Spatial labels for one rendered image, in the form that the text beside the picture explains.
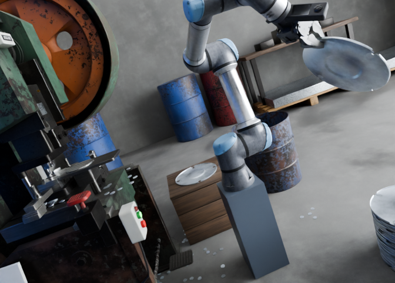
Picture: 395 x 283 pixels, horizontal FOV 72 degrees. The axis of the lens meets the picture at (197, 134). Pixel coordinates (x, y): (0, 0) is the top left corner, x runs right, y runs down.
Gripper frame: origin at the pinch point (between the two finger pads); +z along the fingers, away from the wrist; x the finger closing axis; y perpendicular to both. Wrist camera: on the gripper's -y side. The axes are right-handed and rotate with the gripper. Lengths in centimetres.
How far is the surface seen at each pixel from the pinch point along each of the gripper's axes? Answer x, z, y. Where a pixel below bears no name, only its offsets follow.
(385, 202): 39, 60, -2
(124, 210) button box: 76, -30, 36
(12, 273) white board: 110, -55, 53
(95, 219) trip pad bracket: 79, -41, 31
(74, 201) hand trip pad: 75, -49, 32
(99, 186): 75, -36, 63
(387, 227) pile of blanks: 49, 54, -7
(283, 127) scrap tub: 8, 64, 70
